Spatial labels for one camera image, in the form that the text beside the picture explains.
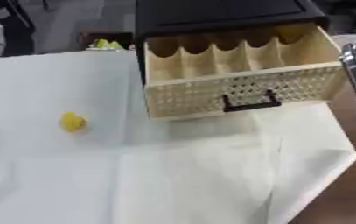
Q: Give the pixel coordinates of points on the pale compartment drawer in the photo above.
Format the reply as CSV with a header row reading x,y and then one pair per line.
x,y
247,84

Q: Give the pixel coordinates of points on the dark box with yellow-green items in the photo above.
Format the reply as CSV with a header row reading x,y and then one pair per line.
x,y
106,40

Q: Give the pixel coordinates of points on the small yellow toy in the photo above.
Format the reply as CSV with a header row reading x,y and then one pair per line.
x,y
72,122

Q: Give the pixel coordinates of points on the black cabinet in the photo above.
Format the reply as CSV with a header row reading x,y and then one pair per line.
x,y
221,11

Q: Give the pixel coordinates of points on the person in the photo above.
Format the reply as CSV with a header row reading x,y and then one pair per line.
x,y
12,26

